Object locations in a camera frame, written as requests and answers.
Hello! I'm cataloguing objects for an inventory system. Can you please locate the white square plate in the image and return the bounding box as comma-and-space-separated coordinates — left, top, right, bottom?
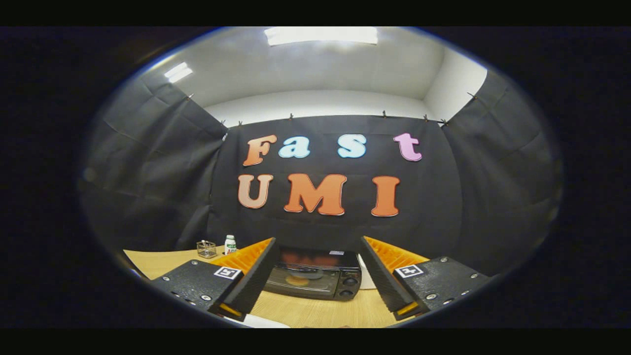
241, 313, 292, 329

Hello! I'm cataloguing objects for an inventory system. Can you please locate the narrow ceiling light panel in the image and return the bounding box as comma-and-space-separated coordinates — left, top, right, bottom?
163, 61, 194, 84

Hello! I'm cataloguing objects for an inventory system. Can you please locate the white bread toaster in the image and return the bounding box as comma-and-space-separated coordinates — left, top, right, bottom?
356, 253, 378, 290

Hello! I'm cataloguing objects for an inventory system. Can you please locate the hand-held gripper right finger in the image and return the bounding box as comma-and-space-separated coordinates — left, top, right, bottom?
359, 235, 494, 320

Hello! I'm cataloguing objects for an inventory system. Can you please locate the black backdrop cloth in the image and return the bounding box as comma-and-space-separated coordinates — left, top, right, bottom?
78, 68, 565, 278

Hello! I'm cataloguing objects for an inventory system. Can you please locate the black toaster oven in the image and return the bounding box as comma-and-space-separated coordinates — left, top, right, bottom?
263, 246, 363, 302

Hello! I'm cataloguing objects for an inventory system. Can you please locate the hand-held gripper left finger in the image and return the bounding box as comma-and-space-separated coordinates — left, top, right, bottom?
148, 237, 278, 322

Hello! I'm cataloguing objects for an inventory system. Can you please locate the wide ceiling light panel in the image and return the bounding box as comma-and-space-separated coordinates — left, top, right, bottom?
263, 27, 380, 47

